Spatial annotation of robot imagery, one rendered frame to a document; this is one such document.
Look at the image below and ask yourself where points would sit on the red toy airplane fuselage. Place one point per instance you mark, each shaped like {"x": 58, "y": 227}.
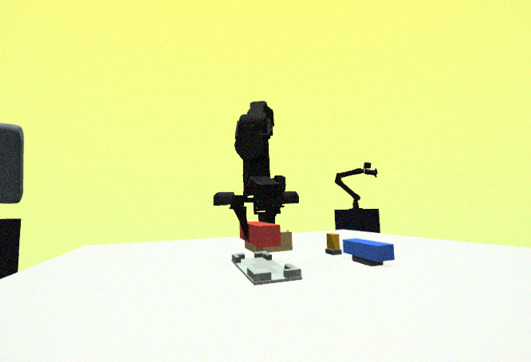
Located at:
{"x": 262, "y": 234}

